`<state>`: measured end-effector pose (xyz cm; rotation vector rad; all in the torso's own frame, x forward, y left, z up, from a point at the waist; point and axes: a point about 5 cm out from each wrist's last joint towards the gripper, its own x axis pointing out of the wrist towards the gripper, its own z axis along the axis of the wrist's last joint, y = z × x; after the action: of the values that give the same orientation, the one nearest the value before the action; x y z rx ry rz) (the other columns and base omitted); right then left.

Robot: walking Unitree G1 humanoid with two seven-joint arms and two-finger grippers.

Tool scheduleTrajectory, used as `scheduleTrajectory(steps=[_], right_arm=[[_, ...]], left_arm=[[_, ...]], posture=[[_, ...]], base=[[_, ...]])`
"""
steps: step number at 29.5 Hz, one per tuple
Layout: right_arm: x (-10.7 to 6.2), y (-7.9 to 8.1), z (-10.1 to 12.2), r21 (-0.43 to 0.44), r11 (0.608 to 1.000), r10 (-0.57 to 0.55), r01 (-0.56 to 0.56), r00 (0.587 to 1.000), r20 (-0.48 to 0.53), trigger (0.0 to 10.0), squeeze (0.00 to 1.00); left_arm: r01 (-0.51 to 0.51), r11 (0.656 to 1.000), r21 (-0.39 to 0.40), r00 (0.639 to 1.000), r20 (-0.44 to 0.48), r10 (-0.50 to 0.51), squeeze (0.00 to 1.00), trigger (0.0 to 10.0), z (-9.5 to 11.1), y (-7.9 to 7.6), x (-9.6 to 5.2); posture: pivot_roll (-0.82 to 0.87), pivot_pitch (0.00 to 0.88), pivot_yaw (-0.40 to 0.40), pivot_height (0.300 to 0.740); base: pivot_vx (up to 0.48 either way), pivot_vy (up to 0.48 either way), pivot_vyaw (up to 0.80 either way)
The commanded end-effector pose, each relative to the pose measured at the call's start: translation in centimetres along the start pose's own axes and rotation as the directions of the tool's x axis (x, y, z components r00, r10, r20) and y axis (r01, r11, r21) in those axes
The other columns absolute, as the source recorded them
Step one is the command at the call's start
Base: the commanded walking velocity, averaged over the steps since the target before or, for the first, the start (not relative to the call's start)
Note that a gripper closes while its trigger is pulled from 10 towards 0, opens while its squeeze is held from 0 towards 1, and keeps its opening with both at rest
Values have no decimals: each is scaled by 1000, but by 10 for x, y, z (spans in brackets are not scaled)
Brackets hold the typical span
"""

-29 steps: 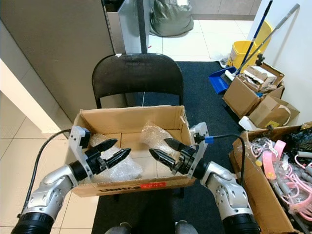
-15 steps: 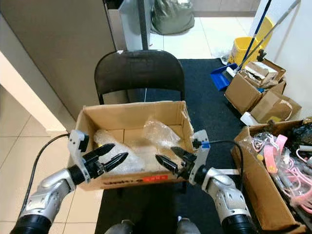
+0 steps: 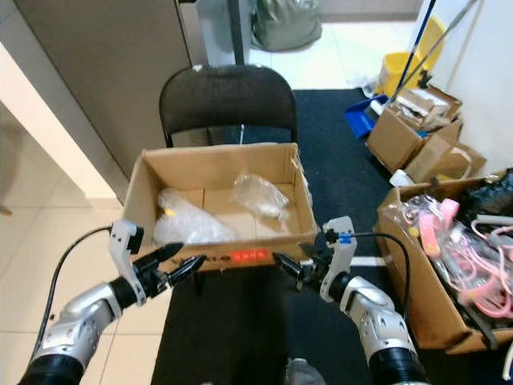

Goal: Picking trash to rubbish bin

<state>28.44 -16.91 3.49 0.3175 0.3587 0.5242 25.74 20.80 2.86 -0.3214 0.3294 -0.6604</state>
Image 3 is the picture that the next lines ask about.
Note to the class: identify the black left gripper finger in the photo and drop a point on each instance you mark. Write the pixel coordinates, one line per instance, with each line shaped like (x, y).
(164, 254)
(187, 269)

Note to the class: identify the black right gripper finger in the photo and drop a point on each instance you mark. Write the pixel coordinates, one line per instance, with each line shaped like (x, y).
(308, 253)
(288, 266)

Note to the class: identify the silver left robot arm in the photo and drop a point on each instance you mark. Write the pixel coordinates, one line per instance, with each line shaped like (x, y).
(80, 317)

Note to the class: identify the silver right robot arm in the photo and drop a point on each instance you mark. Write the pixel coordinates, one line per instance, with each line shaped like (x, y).
(377, 321)

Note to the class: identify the large crumpled clear plastic bag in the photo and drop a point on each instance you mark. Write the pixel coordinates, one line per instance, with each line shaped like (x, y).
(192, 224)

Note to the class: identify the small crumpled clear plastic wrap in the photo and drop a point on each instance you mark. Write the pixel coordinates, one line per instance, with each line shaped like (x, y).
(260, 196)

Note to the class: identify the black floor mat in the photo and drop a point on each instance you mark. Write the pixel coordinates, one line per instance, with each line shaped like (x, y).
(329, 168)

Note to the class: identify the grey robot foot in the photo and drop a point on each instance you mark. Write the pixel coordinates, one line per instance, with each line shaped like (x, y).
(304, 373)

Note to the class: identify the open cardboard box red label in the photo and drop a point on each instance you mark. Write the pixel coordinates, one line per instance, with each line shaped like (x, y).
(208, 164)

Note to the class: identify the cardboard box of pink items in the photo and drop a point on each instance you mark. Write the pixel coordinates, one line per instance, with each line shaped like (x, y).
(417, 293)

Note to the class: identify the cardboard box with papers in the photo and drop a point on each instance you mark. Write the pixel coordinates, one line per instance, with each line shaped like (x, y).
(393, 140)

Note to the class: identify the blue dustpan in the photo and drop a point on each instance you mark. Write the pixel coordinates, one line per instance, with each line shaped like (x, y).
(361, 116)

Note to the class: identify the black folding chair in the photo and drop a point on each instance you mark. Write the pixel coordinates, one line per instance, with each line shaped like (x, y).
(228, 100)

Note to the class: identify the tilted brown cardboard box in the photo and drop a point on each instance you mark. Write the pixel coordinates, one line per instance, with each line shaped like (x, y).
(449, 159)

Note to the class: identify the pink tangled hangers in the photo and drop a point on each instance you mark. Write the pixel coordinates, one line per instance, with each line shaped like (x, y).
(485, 277)

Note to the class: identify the black plastic bag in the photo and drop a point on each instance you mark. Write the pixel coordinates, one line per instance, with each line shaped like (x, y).
(493, 194)

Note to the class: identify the yellow mop bucket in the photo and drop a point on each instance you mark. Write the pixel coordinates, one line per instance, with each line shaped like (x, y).
(397, 70)

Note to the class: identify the grey-green bag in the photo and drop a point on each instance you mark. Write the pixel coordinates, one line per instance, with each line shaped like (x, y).
(286, 26)

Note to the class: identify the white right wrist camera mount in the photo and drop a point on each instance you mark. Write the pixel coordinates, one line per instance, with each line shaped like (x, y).
(338, 234)

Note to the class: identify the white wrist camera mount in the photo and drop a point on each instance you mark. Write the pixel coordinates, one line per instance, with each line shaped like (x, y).
(124, 239)
(338, 234)

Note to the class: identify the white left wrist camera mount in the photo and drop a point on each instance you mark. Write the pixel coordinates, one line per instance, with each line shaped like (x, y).
(124, 239)

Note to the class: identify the dark metal post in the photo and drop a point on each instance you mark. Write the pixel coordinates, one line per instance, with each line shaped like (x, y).
(238, 28)

